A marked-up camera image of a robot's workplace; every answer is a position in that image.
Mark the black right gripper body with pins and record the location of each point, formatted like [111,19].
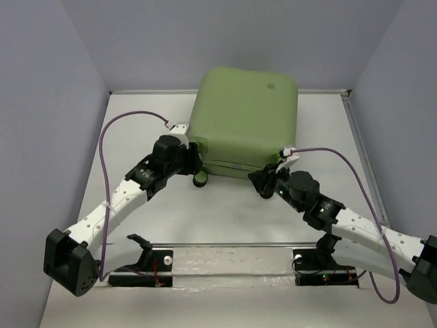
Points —
[282,190]

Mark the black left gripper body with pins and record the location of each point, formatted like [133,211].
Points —
[180,166]

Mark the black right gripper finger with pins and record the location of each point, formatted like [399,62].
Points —
[267,190]
[264,179]

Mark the green hard-shell suitcase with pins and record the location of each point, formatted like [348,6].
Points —
[240,120]

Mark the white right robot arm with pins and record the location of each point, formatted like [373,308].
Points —
[349,238]

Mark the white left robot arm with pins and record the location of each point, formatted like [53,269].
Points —
[75,257]

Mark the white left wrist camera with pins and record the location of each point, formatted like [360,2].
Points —
[180,131]

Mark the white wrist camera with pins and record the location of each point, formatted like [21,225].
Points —
[180,131]
[289,155]

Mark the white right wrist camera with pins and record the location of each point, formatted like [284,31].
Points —
[289,155]

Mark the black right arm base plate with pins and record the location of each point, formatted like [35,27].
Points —
[312,268]

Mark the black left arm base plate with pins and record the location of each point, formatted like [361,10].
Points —
[151,271]

